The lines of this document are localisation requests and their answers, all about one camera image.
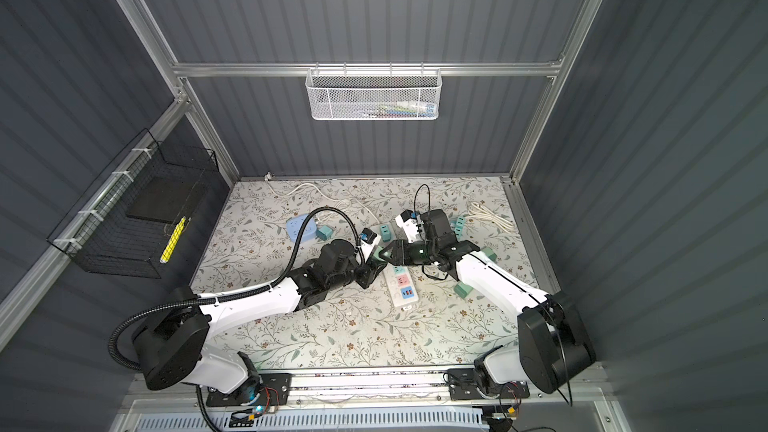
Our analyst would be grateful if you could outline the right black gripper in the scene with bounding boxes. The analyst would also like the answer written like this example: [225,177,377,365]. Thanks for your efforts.
[380,239,438,266]

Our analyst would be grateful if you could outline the white multicolour power strip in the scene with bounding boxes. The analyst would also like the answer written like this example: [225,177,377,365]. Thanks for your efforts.
[383,241,419,312]

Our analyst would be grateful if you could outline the green charger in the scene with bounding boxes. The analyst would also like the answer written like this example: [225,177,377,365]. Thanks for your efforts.
[482,247,497,262]
[453,283,473,299]

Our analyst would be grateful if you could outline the teal usb power strip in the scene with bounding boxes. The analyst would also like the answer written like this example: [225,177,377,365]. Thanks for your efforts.
[451,216,466,240]

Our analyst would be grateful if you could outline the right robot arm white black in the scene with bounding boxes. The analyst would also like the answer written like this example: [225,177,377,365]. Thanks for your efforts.
[380,209,597,396]

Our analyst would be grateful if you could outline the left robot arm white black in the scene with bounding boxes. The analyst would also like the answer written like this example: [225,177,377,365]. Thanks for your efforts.
[132,228,384,393]

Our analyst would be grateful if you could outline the blue square socket cube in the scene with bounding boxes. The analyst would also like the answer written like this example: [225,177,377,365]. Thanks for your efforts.
[285,214,317,243]

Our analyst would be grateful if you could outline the floral table mat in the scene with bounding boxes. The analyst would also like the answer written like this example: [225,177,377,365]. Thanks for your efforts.
[191,177,535,369]

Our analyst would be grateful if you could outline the pens in white basket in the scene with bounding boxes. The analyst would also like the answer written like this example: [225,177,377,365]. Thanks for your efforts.
[354,101,438,119]

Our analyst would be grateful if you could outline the yellow marker pen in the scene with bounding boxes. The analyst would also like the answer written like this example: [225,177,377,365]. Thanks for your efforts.
[159,217,188,264]

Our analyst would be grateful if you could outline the black pad in basket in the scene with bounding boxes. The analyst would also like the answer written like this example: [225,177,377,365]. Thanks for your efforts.
[126,177,193,224]

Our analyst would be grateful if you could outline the white power strip cord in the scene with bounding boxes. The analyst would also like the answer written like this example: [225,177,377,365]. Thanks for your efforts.
[263,172,382,226]

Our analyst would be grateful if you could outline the white bundled cable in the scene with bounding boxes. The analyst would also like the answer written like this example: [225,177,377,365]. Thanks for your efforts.
[464,201,517,234]

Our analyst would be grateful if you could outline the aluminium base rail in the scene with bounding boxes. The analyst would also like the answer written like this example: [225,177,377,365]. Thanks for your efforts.
[118,363,616,414]

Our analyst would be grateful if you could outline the white wire mesh basket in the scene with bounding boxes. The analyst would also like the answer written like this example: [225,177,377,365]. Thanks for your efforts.
[305,67,443,121]

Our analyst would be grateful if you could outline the black wire basket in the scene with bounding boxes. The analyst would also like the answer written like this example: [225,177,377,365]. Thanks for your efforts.
[48,133,220,279]

